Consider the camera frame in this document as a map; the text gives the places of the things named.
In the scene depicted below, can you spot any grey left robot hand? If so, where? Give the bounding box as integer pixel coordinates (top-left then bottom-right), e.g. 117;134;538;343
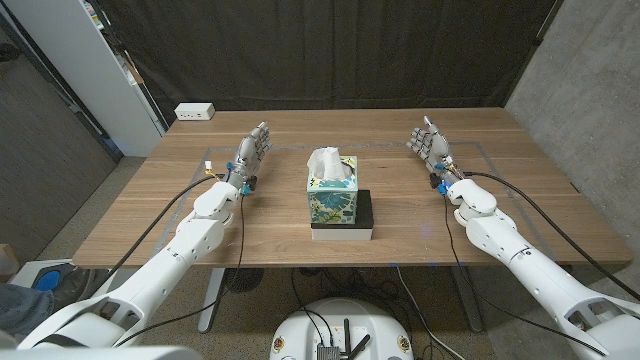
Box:
231;121;274;177

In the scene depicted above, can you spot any white floor cable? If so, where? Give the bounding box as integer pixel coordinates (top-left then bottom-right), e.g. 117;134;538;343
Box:
396;265;466;360

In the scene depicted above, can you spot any black base cable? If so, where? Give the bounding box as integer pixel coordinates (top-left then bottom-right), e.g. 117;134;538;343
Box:
290;268;335;347

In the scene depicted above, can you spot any grey table leg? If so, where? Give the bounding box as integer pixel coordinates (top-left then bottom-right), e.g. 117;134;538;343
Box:
452;265;484;334
198;268;226;335

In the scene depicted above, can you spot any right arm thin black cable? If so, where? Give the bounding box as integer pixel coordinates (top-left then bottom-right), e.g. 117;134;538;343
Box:
442;194;607;357

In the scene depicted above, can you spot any white cabinet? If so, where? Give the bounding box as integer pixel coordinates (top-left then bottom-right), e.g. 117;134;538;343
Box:
2;0;169;158

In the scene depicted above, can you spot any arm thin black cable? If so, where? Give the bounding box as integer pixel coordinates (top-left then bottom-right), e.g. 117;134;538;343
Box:
113;193;246;348
442;194;607;357

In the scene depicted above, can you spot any black box with white base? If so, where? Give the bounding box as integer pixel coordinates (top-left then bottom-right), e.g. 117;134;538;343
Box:
310;189;375;242

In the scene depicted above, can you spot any black round fan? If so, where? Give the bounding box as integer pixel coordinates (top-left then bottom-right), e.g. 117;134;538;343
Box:
223;268;265;294

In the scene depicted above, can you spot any right arm thick black cable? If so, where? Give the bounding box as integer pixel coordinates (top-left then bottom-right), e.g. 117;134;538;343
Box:
462;170;640;302

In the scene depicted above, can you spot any arm thick black cable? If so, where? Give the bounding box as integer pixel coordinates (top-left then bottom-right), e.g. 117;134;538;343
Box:
462;170;640;302
92;173;221;296

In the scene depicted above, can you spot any white tissue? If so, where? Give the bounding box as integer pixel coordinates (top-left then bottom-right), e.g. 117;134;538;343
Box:
306;146;353;181

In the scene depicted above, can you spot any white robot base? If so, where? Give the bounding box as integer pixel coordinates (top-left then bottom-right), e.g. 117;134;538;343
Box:
269;298;415;360

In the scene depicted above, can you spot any black curtain backdrop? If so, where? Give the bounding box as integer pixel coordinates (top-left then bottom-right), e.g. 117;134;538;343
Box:
97;0;559;126

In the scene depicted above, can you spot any black backdrop pole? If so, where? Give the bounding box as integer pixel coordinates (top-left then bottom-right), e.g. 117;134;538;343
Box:
502;0;564;107

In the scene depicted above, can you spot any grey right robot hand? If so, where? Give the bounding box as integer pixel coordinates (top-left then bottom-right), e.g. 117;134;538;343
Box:
405;115;455;173

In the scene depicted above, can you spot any blue jeans leg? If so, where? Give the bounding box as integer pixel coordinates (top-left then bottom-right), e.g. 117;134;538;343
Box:
0;283;55;341

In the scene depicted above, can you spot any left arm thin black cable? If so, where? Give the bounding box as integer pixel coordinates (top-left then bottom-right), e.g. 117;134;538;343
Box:
113;193;246;348

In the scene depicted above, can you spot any teal floral tissue box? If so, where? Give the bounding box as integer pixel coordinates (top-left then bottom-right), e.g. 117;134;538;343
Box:
306;155;359;225

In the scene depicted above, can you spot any left arm thick black cable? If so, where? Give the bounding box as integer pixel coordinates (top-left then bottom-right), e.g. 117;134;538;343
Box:
92;173;221;296

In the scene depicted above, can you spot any white floor board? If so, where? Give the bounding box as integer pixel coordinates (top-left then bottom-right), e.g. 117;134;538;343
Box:
9;258;126;301

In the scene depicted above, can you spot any blue foot pedal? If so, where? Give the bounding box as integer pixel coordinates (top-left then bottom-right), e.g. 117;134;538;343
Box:
33;269;62;293

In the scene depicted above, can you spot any white power strip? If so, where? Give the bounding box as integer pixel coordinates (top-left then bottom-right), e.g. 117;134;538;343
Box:
173;102;216;122

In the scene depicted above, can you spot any cardboard box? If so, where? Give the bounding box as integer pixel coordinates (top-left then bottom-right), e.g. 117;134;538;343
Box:
0;243;21;284

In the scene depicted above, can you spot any tangled black floor cable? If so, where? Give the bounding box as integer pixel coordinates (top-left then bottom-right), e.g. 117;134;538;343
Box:
319;268;406;334

